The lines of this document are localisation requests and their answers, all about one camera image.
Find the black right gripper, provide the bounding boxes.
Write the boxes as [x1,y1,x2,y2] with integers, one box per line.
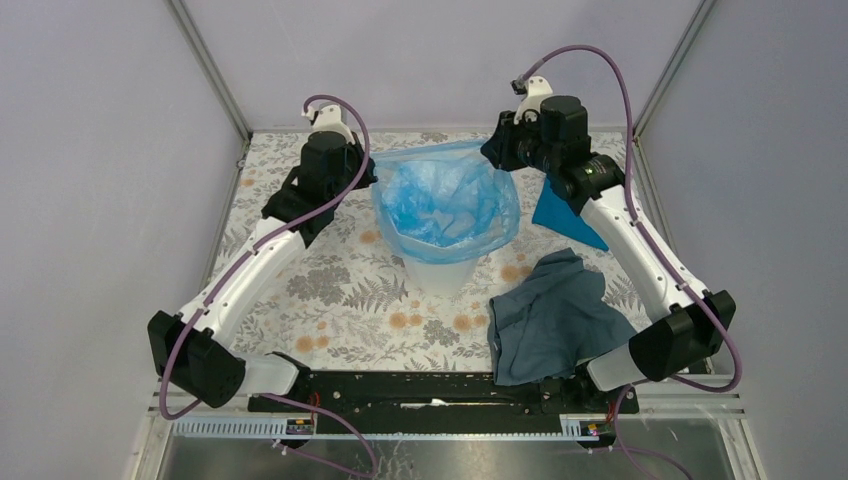
[479,108,559,175]

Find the blue plastic trash bag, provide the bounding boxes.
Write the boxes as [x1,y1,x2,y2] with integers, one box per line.
[371,139,521,264]

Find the white paper trash bin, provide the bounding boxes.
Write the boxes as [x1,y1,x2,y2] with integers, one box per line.
[400,255,479,296]

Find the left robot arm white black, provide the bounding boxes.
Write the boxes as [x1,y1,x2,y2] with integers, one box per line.
[147,131,376,420]

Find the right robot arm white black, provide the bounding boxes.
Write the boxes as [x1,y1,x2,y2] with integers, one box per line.
[481,95,736,412]

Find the teal folded cloth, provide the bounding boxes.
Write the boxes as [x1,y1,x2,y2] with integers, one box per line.
[532,179,609,252]

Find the floral patterned table mat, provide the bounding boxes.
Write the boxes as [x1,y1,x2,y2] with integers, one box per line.
[232,169,650,371]

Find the grey-blue crumpled cloth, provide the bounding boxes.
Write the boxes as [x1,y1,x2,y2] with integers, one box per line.
[487,249,636,386]

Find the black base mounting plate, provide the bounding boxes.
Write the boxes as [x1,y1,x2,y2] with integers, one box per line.
[248,370,639,435]

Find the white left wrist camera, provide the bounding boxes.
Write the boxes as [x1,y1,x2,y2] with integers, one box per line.
[301,102,354,144]

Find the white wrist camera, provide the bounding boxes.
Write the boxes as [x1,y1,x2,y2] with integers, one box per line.
[301,102,354,144]
[511,75,553,125]

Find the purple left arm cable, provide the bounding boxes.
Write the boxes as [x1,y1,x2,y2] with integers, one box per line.
[157,93,372,422]

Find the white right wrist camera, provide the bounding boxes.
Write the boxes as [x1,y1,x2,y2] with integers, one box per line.
[511,75,553,125]

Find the aluminium frame rails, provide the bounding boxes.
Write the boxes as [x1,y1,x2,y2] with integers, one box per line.
[132,0,763,480]

